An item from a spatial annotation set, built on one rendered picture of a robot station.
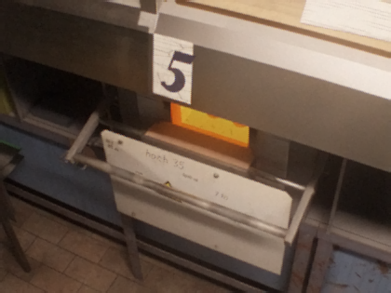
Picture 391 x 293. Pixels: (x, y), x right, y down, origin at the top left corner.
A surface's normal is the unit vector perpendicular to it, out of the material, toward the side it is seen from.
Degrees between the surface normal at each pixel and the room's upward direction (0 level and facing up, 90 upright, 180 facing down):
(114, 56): 80
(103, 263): 0
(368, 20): 27
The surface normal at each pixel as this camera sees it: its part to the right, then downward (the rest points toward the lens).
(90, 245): -0.05, -0.69
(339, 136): -0.47, 0.51
